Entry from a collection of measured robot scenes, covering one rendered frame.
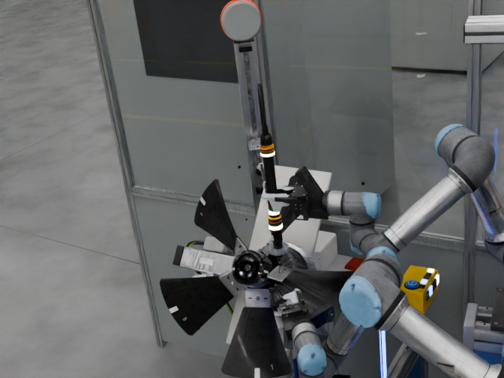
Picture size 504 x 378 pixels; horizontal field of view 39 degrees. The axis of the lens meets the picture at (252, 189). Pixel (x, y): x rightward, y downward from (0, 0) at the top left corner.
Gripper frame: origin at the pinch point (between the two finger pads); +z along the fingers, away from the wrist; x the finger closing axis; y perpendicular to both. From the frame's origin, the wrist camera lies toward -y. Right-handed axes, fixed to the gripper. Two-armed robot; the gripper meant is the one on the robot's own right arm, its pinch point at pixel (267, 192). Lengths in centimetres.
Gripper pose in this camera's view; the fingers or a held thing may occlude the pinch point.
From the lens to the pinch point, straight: 225.2
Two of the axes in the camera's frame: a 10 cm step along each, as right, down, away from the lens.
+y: 1.0, 9.0, 4.2
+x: 3.5, -4.3, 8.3
